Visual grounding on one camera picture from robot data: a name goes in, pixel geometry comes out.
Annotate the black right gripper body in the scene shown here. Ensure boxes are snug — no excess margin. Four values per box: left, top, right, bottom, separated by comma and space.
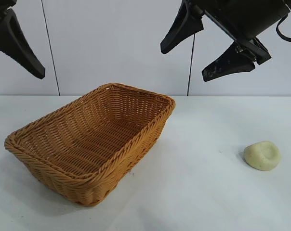
191, 0, 291, 65

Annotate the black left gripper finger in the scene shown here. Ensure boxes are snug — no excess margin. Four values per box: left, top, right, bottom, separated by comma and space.
0, 8, 46, 79

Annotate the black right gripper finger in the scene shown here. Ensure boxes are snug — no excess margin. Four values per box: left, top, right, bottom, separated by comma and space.
159, 0, 205, 55
201, 42, 256, 83

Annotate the pale yellow egg yolk pastry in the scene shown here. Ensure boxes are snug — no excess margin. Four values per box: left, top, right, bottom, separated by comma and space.
243, 141, 282, 171

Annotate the woven tan wicker basket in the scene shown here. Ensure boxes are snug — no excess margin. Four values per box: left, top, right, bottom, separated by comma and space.
4, 83, 176, 207

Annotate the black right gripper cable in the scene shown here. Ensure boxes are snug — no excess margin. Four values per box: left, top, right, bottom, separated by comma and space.
276, 14, 291, 43

